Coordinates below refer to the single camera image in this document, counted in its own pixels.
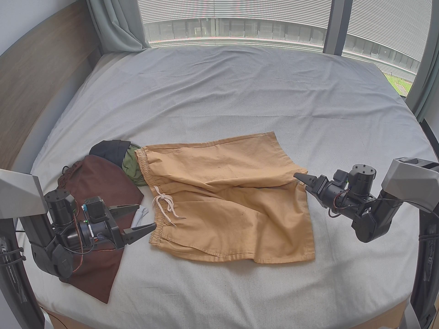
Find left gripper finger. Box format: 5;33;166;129
109;203;141;219
122;222;158;245

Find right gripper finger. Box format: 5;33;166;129
304;185;327;207
294;171;318;186

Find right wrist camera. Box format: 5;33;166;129
332;169;351;188

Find white garment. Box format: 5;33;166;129
131;206;150;230

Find black garment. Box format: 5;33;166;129
90;139;132;167

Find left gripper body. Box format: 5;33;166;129
78;206;127;251

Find tan shorts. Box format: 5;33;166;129
135;131;316;264

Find brown garment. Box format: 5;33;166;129
58;154;144;304

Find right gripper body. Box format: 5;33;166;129
314;174;349;215

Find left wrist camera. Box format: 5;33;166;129
82;197;105;223

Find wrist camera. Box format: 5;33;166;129
332;169;351;188
82;197;105;223

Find grey-green curtain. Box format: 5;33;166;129
413;29;439;124
81;0;151;55

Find bed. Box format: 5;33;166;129
0;0;439;329

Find green garment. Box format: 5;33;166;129
122;143;148;188

